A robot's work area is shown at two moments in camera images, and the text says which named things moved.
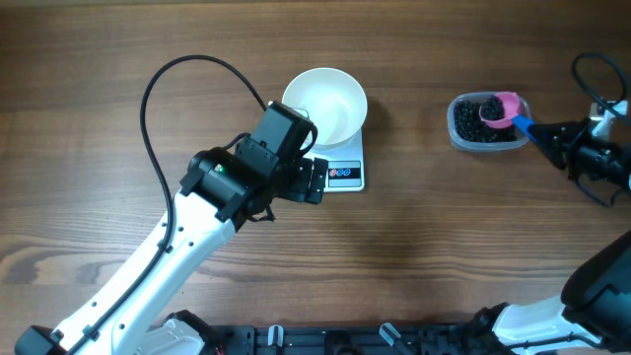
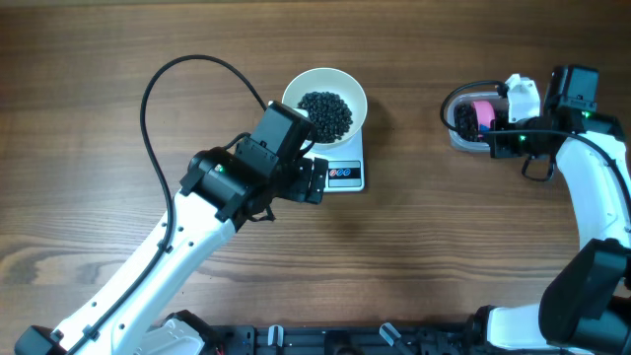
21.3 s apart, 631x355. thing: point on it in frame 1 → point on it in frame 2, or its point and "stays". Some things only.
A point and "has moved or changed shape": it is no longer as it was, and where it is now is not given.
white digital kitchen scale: (345, 169) stays
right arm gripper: (569, 146) → (496, 143)
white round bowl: (332, 100) stays
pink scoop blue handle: (502, 109) has moved or changed shape
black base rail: (355, 339) stays
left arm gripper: (306, 178) stays
